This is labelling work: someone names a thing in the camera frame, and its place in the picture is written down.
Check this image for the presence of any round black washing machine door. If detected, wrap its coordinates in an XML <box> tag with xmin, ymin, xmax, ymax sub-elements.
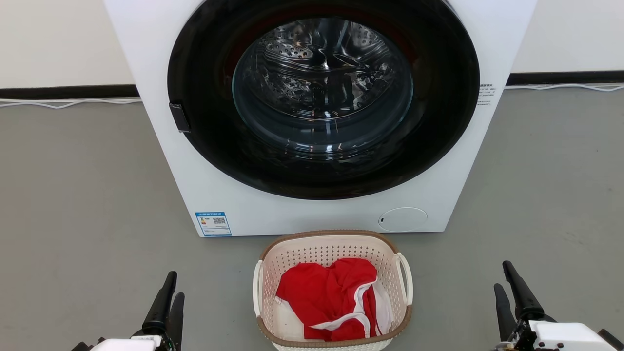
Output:
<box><xmin>167</xmin><ymin>0</ymin><xmax>481</xmax><ymax>201</ymax></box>

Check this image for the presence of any round white filter cover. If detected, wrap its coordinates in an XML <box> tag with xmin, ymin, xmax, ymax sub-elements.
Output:
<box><xmin>378</xmin><ymin>207</ymin><xmax>429</xmax><ymax>233</ymax></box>

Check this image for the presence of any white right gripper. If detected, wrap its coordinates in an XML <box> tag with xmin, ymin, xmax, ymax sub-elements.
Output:
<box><xmin>493</xmin><ymin>260</ymin><xmax>624</xmax><ymax>351</ymax></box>

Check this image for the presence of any white floor cable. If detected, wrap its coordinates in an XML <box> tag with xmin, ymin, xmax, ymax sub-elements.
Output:
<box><xmin>0</xmin><ymin>98</ymin><xmax>142</xmax><ymax>109</ymax></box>
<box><xmin>505</xmin><ymin>83</ymin><xmax>624</xmax><ymax>93</ymax></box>

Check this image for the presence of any white front-load washing machine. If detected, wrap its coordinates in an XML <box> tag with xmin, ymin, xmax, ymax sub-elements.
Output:
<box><xmin>103</xmin><ymin>0</ymin><xmax>538</xmax><ymax>238</ymax></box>

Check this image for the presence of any blue energy label sticker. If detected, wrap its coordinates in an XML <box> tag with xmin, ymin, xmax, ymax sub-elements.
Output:
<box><xmin>195</xmin><ymin>211</ymin><xmax>233</xmax><ymax>237</ymax></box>

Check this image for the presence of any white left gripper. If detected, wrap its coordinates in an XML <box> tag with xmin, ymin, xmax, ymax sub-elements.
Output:
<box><xmin>71</xmin><ymin>271</ymin><xmax>185</xmax><ymax>351</ymax></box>

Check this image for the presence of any red garment with white trim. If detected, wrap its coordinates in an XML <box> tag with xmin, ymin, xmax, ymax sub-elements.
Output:
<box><xmin>274</xmin><ymin>258</ymin><xmax>394</xmax><ymax>342</ymax></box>

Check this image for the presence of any white perforated plastic laundry basket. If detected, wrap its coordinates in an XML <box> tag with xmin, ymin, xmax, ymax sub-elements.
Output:
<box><xmin>252</xmin><ymin>230</ymin><xmax>414</xmax><ymax>351</ymax></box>

